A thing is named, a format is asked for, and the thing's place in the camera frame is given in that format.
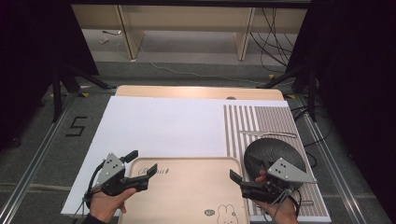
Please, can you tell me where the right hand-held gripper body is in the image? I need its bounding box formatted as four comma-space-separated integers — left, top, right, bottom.
241, 157, 318, 204

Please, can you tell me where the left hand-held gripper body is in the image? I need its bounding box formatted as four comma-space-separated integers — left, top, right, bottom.
94, 152, 149, 197

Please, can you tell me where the beige tray with rabbit print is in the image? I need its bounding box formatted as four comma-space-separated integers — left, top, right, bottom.
118, 156, 251, 224

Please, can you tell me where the person's left hand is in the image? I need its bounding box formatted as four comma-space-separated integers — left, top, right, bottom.
88, 186, 138, 224

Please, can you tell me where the person's right hand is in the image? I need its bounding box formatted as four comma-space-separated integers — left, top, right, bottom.
251, 170, 300, 224

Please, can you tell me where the black round plate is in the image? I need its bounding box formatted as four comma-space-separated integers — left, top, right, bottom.
243, 137, 307, 191

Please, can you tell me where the white foam board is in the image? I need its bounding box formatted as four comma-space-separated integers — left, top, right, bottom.
60, 95, 332, 224

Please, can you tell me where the striped placemat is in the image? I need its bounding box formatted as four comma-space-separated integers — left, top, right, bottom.
223, 105, 332, 219

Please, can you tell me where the person's dark sleeve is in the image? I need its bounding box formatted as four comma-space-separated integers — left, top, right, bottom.
81, 213, 108, 224

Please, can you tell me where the black tape floor mark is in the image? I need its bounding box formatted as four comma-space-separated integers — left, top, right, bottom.
64, 116, 89, 138

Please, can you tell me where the black metal stand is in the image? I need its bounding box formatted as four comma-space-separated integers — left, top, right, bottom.
263, 62, 319, 123
50, 62, 118, 123

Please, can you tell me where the wooden table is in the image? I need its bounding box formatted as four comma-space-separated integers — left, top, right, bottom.
115, 84, 285, 102

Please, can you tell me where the black curtain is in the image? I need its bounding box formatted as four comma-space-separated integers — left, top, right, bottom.
285, 0, 396, 218
0, 0, 101, 153

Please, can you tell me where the beige wooden shelf unit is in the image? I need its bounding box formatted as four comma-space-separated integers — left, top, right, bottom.
71, 4, 309, 62

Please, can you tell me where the left hand-held gripper cable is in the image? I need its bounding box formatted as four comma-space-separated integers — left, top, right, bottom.
72, 159, 107, 224

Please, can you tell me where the hand-held gripper cable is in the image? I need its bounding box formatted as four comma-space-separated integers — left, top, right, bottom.
72, 159, 107, 224
263, 186, 304, 218

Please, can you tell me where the right hand-held gripper cable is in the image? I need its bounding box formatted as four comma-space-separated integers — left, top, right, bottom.
263, 186, 304, 218

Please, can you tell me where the black cable beside table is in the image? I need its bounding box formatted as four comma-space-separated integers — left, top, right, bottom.
291, 105, 332, 171

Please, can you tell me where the metal floor rail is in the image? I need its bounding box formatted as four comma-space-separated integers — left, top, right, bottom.
0, 92, 80, 224
293, 92, 370, 224

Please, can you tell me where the bundle of black cables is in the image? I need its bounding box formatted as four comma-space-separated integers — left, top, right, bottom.
249, 7, 296, 75

